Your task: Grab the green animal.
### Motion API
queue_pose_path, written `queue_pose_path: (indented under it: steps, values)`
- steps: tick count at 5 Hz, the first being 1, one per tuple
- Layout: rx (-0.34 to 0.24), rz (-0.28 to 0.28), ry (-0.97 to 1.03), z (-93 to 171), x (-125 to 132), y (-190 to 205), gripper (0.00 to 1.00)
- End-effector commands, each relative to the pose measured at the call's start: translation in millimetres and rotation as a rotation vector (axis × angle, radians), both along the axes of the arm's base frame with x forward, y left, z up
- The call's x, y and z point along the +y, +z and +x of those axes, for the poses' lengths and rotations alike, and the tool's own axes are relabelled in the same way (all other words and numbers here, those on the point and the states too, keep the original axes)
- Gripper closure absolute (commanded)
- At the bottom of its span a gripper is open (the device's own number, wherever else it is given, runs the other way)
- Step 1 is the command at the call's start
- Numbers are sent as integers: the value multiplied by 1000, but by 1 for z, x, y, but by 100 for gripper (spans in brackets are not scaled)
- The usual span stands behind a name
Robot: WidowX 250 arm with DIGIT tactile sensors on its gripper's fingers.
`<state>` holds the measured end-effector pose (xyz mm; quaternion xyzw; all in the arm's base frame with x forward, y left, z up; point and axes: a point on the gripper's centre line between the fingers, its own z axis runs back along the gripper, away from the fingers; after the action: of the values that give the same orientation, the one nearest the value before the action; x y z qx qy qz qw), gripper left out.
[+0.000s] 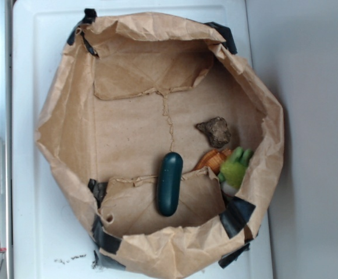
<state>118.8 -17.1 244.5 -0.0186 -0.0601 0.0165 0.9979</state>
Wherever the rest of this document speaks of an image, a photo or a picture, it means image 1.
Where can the green plush frog animal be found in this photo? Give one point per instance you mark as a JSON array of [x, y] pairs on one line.
[[233, 169]]

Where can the dark green oblong capsule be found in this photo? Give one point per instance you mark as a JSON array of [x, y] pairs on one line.
[[168, 185]]

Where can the orange ridged shell toy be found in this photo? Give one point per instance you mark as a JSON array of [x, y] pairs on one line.
[[213, 159]]

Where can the brown rock-like toy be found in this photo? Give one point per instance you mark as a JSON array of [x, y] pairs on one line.
[[216, 131]]

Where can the brown paper bag bin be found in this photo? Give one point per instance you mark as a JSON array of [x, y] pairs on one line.
[[129, 89]]

